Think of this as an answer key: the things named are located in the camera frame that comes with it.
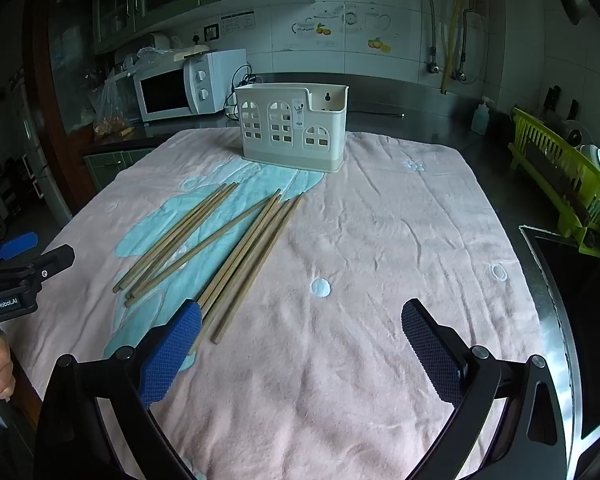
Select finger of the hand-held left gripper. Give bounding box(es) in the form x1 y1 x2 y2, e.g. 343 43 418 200
0 232 40 268
22 244 76 293

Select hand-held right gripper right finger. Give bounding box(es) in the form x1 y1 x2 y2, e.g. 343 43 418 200
401 298 568 480

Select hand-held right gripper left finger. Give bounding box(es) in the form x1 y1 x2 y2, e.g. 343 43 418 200
34 299 203 480

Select group of wooden chopsticks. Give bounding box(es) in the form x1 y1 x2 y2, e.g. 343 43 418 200
112 181 305 345

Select white plastic utensil holder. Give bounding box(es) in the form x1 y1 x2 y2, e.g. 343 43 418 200
234 82 350 174

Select person's left hand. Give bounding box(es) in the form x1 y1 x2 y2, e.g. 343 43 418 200
0 332 17 402

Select grey refrigerator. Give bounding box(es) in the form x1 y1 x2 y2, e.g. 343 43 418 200
10 80 51 221

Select green base cabinet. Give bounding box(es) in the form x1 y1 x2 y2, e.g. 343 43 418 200
82 147 156 193

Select pink and blue towel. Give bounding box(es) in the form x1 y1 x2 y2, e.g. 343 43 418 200
0 127 546 480

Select steel sink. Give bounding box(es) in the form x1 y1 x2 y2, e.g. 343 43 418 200
519 225 600 461

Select plastic bag with food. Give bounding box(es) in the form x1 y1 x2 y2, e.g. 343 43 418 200
87 75 141 141

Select dark wooden board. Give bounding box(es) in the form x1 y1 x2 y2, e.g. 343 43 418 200
522 140 593 228

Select clear plastic bag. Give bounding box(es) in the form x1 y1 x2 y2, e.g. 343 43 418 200
136 46 181 68

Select green dish rack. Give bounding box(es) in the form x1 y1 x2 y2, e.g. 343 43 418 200
507 106 600 260

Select white microwave oven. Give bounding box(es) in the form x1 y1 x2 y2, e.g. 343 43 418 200
132 49 248 122

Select blue soap bottle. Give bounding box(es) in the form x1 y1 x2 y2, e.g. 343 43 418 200
471 96 496 136

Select white kitchen appliance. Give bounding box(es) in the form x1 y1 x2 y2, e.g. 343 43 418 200
142 32 173 53

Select beige cutting board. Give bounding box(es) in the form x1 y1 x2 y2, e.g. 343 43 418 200
172 46 212 61

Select brown wooden door frame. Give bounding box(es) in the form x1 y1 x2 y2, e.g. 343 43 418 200
22 0 98 221

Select tangled power cables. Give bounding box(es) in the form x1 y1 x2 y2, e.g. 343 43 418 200
223 62 263 121

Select printed wall notice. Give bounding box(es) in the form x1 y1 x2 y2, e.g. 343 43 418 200
220 10 257 35

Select yellow gas hose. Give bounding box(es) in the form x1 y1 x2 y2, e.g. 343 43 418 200
440 0 466 95

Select metal flexible hose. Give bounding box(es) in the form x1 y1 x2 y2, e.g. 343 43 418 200
417 0 438 73

